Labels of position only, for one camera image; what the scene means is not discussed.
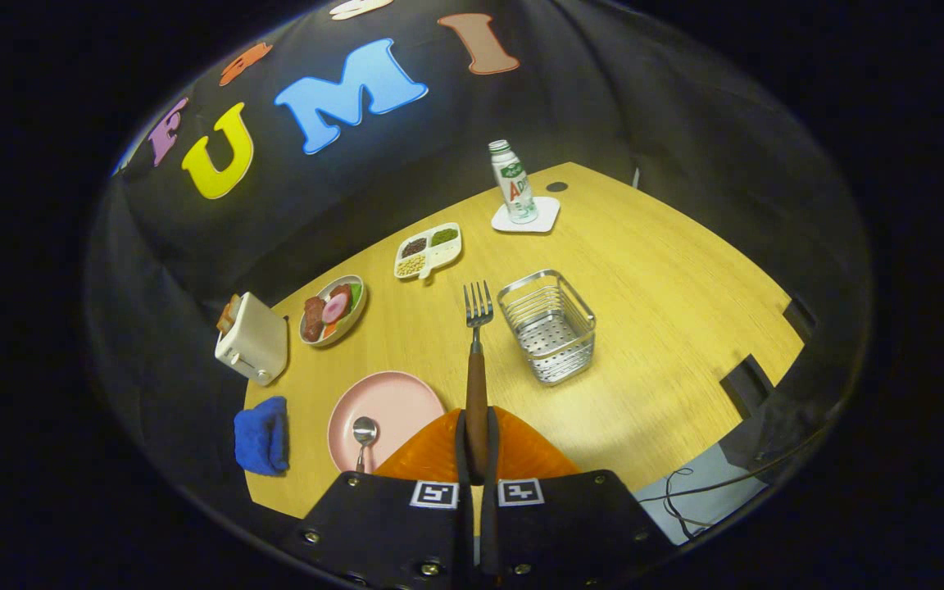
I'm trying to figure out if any blue folded towel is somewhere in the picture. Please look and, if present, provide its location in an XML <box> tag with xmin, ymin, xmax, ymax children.
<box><xmin>234</xmin><ymin>397</ymin><xmax>290</xmax><ymax>477</ymax></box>

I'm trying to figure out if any white drink bottle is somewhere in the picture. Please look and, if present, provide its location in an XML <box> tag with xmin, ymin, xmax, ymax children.
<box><xmin>488</xmin><ymin>139</ymin><xmax>538</xmax><ymax>225</ymax></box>

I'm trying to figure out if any wooden handled metal fork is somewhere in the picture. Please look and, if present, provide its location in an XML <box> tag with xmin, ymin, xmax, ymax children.
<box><xmin>463</xmin><ymin>281</ymin><xmax>495</xmax><ymax>484</ymax></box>

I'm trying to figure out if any black table bracket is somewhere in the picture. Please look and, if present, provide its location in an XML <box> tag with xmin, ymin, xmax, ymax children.
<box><xmin>782</xmin><ymin>295</ymin><xmax>819</xmax><ymax>341</ymax></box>
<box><xmin>722</xmin><ymin>354</ymin><xmax>776</xmax><ymax>419</ymax></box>

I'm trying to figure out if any grey plate of food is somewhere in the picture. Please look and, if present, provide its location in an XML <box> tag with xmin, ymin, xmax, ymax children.
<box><xmin>299</xmin><ymin>275</ymin><xmax>368</xmax><ymax>347</ymax></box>

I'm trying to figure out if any white square coaster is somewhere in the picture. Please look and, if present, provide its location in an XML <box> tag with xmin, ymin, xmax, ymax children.
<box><xmin>491</xmin><ymin>196</ymin><xmax>561</xmax><ymax>234</ymax></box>

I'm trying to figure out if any black floor cable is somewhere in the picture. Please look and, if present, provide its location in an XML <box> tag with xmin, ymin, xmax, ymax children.
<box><xmin>636</xmin><ymin>467</ymin><xmax>768</xmax><ymax>542</ymax></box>

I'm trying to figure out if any white divided bean dish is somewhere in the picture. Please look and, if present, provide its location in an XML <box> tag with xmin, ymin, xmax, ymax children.
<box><xmin>393</xmin><ymin>222</ymin><xmax>463</xmax><ymax>281</ymax></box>

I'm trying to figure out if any metal wire basket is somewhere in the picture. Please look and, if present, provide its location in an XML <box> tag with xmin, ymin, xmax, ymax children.
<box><xmin>497</xmin><ymin>270</ymin><xmax>597</xmax><ymax>386</ymax></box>

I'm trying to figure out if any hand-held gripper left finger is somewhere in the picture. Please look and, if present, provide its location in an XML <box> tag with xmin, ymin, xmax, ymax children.
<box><xmin>279</xmin><ymin>407</ymin><xmax>477</xmax><ymax>590</ymax></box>

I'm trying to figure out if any white toaster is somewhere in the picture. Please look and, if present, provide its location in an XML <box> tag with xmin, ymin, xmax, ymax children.
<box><xmin>215</xmin><ymin>292</ymin><xmax>289</xmax><ymax>387</ymax></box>

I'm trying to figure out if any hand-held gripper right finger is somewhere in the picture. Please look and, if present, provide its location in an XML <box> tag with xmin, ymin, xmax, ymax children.
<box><xmin>480</xmin><ymin>406</ymin><xmax>678</xmax><ymax>590</ymax></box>

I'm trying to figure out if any wooden handled metal spoon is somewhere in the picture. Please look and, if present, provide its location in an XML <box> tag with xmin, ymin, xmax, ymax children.
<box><xmin>352</xmin><ymin>416</ymin><xmax>379</xmax><ymax>474</ymax></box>

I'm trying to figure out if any pink round plate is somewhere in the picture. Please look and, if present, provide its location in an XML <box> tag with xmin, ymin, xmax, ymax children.
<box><xmin>327</xmin><ymin>371</ymin><xmax>447</xmax><ymax>474</ymax></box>

